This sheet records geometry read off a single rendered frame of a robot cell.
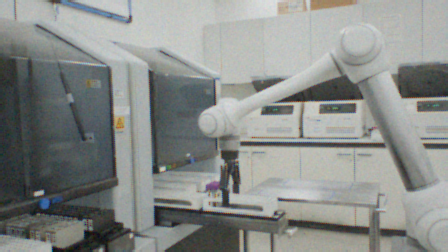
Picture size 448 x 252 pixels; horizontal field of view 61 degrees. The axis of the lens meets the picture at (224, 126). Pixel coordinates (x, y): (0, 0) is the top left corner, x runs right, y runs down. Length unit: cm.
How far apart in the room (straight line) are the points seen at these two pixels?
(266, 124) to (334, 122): 68
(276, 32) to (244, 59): 46
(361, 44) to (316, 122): 262
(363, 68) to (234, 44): 324
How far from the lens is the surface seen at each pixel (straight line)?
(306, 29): 417
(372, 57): 124
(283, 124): 387
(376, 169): 377
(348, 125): 376
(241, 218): 154
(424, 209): 129
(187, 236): 180
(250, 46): 433
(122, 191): 153
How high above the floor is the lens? 124
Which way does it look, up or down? 3 degrees down
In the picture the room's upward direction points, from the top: 2 degrees counter-clockwise
